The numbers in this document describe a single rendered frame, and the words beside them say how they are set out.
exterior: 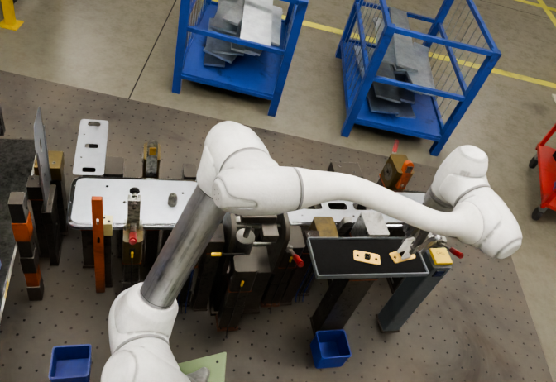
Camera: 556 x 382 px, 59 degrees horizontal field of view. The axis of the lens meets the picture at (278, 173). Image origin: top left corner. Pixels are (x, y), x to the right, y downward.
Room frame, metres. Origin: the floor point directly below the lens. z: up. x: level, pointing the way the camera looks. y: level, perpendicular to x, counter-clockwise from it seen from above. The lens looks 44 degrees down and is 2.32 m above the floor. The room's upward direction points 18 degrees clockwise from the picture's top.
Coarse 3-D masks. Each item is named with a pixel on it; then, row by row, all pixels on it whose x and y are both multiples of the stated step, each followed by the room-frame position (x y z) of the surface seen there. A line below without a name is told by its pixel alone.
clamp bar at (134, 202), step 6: (132, 192) 0.90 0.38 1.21; (138, 192) 0.91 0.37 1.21; (132, 198) 0.87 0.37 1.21; (138, 198) 0.88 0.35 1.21; (132, 204) 0.86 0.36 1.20; (138, 204) 0.88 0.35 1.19; (132, 210) 0.87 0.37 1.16; (138, 210) 0.88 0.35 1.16; (132, 216) 0.88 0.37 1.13; (138, 216) 0.89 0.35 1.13; (132, 222) 0.89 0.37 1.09; (138, 222) 0.89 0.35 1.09; (138, 228) 0.90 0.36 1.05
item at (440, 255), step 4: (432, 248) 1.11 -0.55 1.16; (436, 248) 1.11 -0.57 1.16; (440, 248) 1.12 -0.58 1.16; (444, 248) 1.13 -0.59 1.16; (432, 252) 1.09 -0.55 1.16; (436, 252) 1.10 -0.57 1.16; (440, 252) 1.10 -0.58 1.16; (444, 252) 1.11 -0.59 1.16; (432, 256) 1.08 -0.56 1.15; (436, 256) 1.08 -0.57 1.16; (440, 256) 1.08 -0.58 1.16; (444, 256) 1.09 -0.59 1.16; (448, 256) 1.10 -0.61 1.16; (436, 260) 1.06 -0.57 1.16; (440, 260) 1.07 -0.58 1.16; (444, 260) 1.07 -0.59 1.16; (448, 260) 1.08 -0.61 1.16; (436, 264) 1.05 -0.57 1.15; (440, 264) 1.06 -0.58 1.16; (444, 264) 1.06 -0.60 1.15; (448, 264) 1.07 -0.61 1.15
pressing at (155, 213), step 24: (72, 192) 0.99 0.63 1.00; (96, 192) 1.02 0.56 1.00; (120, 192) 1.05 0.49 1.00; (144, 192) 1.09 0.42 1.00; (168, 192) 1.12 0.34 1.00; (192, 192) 1.15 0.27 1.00; (408, 192) 1.52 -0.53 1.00; (72, 216) 0.90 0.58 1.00; (120, 216) 0.96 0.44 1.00; (144, 216) 0.99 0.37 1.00; (168, 216) 1.02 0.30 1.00; (312, 216) 1.23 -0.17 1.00; (336, 216) 1.26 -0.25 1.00; (384, 216) 1.34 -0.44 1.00
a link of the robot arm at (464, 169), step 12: (456, 156) 1.02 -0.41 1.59; (468, 156) 1.01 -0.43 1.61; (480, 156) 1.02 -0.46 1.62; (444, 168) 1.02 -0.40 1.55; (456, 168) 1.00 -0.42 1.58; (468, 168) 0.99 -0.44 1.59; (480, 168) 1.00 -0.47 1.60; (444, 180) 1.00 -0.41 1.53; (456, 180) 0.98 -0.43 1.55; (468, 180) 0.98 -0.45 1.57; (480, 180) 0.99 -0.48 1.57; (444, 192) 0.98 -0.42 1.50; (456, 192) 0.96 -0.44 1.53; (468, 192) 0.95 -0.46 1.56
